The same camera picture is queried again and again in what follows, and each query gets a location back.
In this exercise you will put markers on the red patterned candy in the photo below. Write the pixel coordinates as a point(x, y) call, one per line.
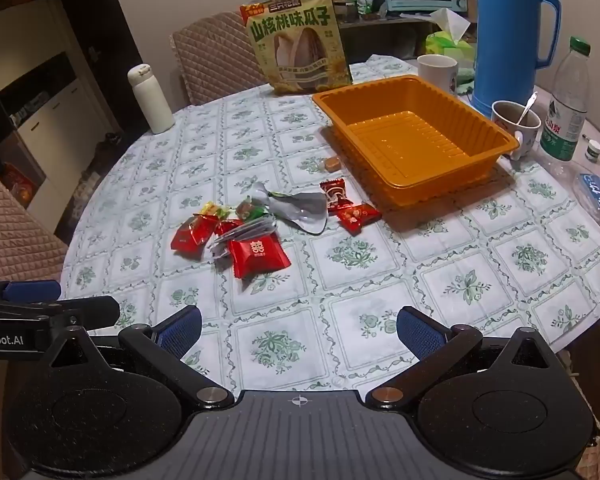
point(357, 217)

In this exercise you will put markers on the orange plastic tray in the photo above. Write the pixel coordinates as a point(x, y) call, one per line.
point(415, 140)

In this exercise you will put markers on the clear green-label water bottle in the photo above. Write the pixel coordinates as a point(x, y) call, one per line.
point(562, 125)

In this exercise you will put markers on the silver wrapper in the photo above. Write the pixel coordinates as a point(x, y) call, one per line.
point(295, 207)

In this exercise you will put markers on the white insulated bottle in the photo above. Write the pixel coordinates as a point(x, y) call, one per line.
point(152, 105)

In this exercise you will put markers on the yellow candy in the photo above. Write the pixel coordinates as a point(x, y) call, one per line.
point(214, 210)

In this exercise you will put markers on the quilted beige chair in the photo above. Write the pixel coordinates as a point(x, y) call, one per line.
point(15, 230)

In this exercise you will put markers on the long red candy packet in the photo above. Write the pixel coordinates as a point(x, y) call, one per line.
point(192, 235)

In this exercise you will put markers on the green tissue pack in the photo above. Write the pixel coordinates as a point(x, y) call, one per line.
point(447, 45)

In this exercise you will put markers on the wooden shelf unit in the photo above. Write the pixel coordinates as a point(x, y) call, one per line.
point(380, 35)

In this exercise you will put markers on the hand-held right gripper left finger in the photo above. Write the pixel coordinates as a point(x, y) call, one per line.
point(180, 331)

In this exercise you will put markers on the clear black sesame bar packet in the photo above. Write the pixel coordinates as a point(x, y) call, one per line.
point(221, 247)

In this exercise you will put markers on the small white jar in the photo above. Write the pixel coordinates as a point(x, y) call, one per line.
point(594, 151)

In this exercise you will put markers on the blue white packet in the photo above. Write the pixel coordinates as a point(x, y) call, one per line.
point(597, 195)

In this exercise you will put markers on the red printed box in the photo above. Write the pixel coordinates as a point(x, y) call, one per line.
point(16, 182)

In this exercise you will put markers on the dark red candy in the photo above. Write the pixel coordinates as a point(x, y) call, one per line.
point(336, 195)

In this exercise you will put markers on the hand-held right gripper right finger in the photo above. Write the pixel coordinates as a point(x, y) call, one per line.
point(415, 332)

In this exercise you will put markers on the white mug with drink residue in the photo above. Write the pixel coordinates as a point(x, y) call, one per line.
point(500, 119)

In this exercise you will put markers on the brown caramel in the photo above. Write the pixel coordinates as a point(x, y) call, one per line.
point(331, 163)

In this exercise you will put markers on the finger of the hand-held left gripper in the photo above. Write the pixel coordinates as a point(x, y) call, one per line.
point(32, 290)
point(90, 310)

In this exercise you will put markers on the green nut candy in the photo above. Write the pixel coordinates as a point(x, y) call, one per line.
point(250, 210)

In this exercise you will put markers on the metal spoon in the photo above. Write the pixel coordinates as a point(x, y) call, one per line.
point(528, 105)

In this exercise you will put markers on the white printed mug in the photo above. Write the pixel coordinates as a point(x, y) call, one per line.
point(437, 74)

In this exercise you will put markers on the quilted chair back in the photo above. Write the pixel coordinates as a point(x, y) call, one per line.
point(215, 55)

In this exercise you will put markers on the blue thermos jug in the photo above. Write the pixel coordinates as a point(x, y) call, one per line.
point(505, 45)

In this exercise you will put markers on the square red candy packet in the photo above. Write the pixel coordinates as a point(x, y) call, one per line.
point(255, 257)

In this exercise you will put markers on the green cloth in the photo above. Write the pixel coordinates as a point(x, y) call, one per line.
point(464, 82)

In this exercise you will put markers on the white cabinet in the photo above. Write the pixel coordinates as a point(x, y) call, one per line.
point(55, 110)

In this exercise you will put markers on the sunflower seed bag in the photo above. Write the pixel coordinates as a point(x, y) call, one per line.
point(295, 45)

